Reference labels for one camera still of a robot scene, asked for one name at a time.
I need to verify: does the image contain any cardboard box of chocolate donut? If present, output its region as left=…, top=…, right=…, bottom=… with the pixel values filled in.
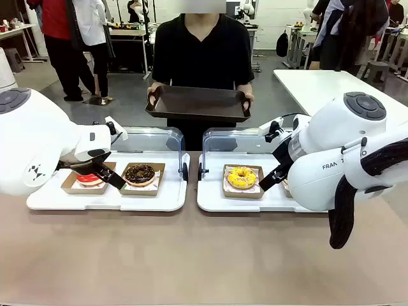
left=116, top=162, right=166, bottom=196

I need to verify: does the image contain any cardboard box of yellow donut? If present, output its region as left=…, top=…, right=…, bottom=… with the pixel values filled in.
left=221, top=164, right=266, bottom=200

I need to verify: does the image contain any white cylindrical air purifier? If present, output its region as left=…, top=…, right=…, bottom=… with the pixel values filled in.
left=0, top=47, right=18, bottom=91

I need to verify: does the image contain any black backpack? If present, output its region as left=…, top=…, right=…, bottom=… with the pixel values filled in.
left=275, top=29, right=289, bottom=59

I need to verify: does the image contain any yellow sprinkled donut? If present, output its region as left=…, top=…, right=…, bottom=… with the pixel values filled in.
left=226, top=166, right=258, bottom=190

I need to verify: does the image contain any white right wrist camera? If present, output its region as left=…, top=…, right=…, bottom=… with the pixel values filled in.
left=258, top=117, right=288, bottom=143

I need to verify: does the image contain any cardboard box of red donut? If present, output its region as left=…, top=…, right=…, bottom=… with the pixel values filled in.
left=60, top=161, right=117, bottom=196

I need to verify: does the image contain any white display tray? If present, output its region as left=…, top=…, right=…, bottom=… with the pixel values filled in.
left=196, top=151, right=330, bottom=214
left=25, top=149, right=191, bottom=212

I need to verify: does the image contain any bystander in white coat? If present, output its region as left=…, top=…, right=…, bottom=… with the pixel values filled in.
left=71, top=0, right=116, bottom=100

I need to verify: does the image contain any bystander with long dark hair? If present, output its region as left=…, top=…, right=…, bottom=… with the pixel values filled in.
left=336, top=0, right=392, bottom=77

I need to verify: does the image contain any person's right hand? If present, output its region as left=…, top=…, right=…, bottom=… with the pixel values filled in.
left=147, top=82, right=166, bottom=108

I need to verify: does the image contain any background workbench with items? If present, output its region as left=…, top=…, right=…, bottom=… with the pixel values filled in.
left=107, top=18, right=154, bottom=80

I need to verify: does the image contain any chocolate sprinkled donut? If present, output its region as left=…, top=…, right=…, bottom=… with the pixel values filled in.
left=124, top=163, right=156, bottom=187

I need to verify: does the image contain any clear plastic tray lid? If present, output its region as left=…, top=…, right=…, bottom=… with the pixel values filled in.
left=109, top=125, right=189, bottom=180
left=201, top=127, right=296, bottom=181

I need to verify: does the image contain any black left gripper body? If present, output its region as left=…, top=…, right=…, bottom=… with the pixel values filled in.
left=56, top=149, right=112, bottom=173

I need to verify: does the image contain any bystander in red top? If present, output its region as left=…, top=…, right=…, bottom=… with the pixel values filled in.
left=26, top=0, right=96, bottom=102

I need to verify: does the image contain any red glazed donut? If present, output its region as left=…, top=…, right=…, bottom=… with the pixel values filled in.
left=75, top=172, right=105, bottom=188

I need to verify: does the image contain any dark brown serving tray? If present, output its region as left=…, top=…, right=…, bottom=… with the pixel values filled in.
left=144, top=84, right=253, bottom=124

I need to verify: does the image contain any dark plastic stool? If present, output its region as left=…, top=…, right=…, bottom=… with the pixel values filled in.
left=3, top=47, right=26, bottom=74

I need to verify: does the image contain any bystander in white blue jacket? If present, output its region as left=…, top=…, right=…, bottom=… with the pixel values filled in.
left=309, top=0, right=347, bottom=71

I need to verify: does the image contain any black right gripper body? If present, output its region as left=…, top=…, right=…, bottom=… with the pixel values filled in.
left=272, top=136, right=296, bottom=170

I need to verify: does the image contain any cardboard box of purple donut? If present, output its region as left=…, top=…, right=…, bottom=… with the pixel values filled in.
left=281, top=178, right=293, bottom=199

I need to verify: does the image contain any person's left hand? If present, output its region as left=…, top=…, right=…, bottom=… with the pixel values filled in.
left=237, top=83, right=255, bottom=106

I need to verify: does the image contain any white background desk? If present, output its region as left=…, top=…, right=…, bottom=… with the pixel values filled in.
left=0, top=23, right=40, bottom=64

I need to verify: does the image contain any person's black shirt torso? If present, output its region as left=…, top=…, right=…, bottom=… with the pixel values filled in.
left=152, top=12, right=255, bottom=151

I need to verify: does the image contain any grey plastic stool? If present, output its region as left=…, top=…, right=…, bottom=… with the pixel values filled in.
left=361, top=61, right=390, bottom=84

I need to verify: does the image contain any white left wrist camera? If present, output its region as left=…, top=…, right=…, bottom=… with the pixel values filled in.
left=104, top=116, right=129, bottom=142

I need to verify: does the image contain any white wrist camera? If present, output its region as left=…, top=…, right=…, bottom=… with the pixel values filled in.
left=104, top=116, right=129, bottom=142
left=258, top=117, right=288, bottom=143

